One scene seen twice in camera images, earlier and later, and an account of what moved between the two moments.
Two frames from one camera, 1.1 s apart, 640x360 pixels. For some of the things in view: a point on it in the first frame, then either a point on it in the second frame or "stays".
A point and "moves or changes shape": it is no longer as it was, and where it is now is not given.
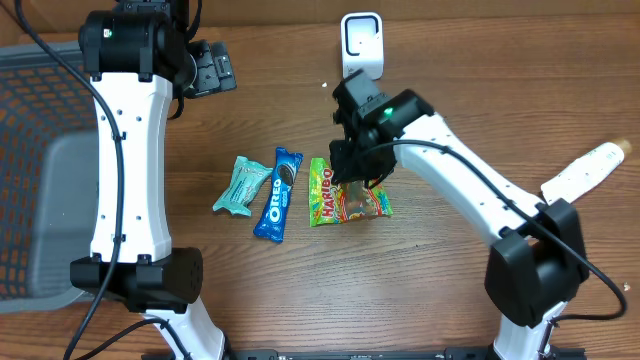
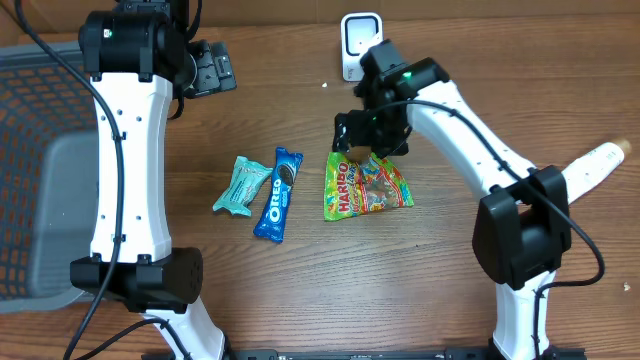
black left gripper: [215, 65] stays
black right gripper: [343, 170] to [396, 142]
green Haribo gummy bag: [332, 202] moves or changes shape
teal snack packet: [247, 178] stays
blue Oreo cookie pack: [286, 168] stays
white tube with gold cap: [585, 174] stays
